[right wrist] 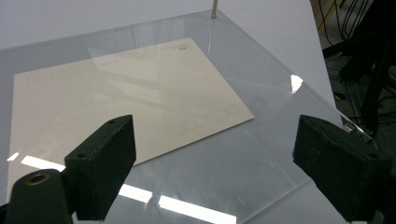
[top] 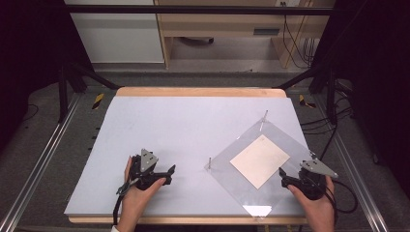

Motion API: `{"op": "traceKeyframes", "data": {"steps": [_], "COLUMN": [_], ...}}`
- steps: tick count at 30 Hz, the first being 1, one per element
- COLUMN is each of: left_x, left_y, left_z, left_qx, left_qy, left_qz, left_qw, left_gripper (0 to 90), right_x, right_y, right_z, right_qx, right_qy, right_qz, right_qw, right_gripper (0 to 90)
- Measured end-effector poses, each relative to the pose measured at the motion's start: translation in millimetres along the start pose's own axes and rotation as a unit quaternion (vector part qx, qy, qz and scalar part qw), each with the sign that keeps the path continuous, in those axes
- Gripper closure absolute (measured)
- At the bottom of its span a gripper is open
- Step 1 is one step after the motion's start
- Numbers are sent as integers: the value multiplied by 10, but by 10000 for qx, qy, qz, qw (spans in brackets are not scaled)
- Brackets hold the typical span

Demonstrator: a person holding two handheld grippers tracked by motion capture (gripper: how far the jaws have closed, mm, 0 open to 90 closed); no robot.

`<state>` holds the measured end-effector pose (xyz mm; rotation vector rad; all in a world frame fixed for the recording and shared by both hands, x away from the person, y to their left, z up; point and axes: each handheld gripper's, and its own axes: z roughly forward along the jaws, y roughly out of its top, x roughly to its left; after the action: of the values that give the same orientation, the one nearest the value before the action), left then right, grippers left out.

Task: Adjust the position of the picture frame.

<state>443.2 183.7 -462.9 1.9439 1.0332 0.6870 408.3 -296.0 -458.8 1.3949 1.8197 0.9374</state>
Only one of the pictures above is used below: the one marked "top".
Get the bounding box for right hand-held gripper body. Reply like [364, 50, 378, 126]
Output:
[289, 159, 339, 201]

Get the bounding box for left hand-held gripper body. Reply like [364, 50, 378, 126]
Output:
[129, 148, 163, 191]

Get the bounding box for clear acrylic frame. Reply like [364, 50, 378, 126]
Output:
[204, 117, 318, 220]

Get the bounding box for person's right hand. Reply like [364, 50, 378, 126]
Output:
[287, 176, 337, 232]

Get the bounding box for person's left hand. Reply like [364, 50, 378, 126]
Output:
[116, 156, 167, 232]

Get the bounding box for beige card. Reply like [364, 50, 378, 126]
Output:
[229, 134, 291, 190]

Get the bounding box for yellow clamp right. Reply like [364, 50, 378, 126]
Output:
[298, 94, 317, 109]

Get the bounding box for yellow clamp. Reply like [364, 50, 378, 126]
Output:
[298, 94, 317, 109]
[91, 93, 105, 110]

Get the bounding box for yellow clamp left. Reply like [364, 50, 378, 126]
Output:
[91, 93, 105, 110]

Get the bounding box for wooden table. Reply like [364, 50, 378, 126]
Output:
[68, 86, 308, 225]

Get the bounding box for black metal stand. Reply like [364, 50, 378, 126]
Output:
[274, 62, 339, 126]
[57, 62, 121, 124]

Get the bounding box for white cabinet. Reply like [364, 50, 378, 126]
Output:
[64, 0, 165, 64]

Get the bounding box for power strip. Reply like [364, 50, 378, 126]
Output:
[178, 37, 215, 45]

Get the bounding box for black curtain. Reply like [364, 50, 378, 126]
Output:
[312, 0, 410, 194]
[0, 0, 95, 153]

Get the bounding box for dark rectangular desk fitting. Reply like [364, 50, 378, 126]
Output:
[253, 28, 280, 36]

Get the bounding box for light wooden cabinet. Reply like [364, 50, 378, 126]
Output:
[154, 0, 337, 70]

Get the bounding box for aluminium rail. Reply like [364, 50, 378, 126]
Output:
[0, 93, 82, 232]
[313, 95, 390, 232]

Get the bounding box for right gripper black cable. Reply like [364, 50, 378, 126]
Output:
[324, 178, 359, 216]

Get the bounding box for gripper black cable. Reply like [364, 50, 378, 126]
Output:
[324, 178, 359, 216]
[112, 180, 133, 226]

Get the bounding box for black floor cables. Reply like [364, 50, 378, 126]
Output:
[301, 80, 356, 162]

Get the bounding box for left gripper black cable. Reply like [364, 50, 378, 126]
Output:
[112, 180, 133, 226]

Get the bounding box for thin black floor cable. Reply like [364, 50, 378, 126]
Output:
[21, 102, 41, 124]

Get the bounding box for black desk cables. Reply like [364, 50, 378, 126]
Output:
[279, 1, 315, 70]

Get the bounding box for yellow cable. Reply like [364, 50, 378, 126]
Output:
[285, 0, 314, 66]

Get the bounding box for black frame bar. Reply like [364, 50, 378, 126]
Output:
[64, 4, 337, 15]

